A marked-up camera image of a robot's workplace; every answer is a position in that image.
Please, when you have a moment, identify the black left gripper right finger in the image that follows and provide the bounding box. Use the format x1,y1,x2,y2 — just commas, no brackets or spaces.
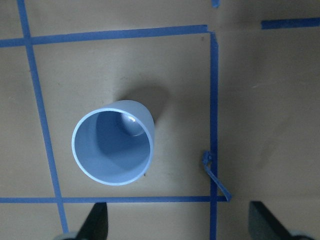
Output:
248,201,295,240

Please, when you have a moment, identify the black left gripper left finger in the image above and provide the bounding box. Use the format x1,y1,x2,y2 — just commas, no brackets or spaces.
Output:
76,202,109,240

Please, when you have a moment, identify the light blue plastic cup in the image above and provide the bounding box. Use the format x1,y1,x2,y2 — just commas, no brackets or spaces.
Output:
71,100,155,186

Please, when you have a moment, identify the brown paper table cover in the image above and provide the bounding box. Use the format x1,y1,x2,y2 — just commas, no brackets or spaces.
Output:
0,0,320,240

